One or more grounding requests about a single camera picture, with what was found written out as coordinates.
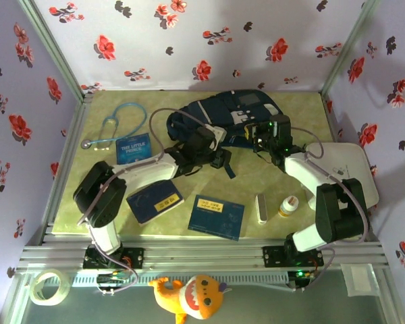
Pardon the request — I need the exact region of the clear adhesive tape roll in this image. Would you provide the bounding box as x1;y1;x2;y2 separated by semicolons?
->
29;269;72;307

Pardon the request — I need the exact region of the aluminium front frame rail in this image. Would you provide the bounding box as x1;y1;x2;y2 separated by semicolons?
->
15;234;391;276

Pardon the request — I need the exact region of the yellow white pill bottle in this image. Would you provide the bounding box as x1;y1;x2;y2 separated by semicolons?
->
277;196;300;219

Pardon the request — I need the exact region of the small controller circuit board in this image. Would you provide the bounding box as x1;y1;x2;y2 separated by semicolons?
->
96;271;131;286
288;269;317;283

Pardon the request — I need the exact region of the Little Prince blue book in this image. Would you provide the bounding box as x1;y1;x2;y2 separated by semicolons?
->
115;133;153;165

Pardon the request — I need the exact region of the thin blue yellow-label book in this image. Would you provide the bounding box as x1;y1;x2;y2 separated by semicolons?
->
187;194;246;242

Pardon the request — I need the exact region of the white medicine kit box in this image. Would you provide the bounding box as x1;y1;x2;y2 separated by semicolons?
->
302;141;381;213

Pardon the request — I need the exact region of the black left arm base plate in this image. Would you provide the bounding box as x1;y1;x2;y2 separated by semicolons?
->
82;246;145;270

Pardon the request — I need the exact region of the slim white oblong case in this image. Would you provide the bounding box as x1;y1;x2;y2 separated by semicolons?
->
255;193;269;225

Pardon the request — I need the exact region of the white slotted cable duct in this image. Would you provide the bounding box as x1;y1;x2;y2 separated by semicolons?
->
70;271;290;288

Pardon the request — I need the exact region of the white paper pouch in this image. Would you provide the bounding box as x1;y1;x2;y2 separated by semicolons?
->
340;263;381;298

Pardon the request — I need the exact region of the thick blue yellow-label book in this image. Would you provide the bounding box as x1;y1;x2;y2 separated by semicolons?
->
126;179;185;226

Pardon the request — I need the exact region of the orange shark plush toy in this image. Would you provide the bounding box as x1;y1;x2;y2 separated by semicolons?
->
147;273;233;324

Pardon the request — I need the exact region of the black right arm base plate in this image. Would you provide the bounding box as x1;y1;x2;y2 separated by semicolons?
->
262;245;325;269

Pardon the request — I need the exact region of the grey left arm cable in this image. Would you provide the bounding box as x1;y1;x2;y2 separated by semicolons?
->
76;107;212;294

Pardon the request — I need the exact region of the light blue stethoscope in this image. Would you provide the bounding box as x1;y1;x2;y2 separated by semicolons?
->
80;102;148;151

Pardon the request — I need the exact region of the aluminium corner post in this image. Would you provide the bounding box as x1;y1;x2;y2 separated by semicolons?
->
320;0;382;97
16;0;94;105

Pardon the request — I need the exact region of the navy blue student backpack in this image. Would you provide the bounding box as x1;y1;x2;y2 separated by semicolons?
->
165;89;284;180

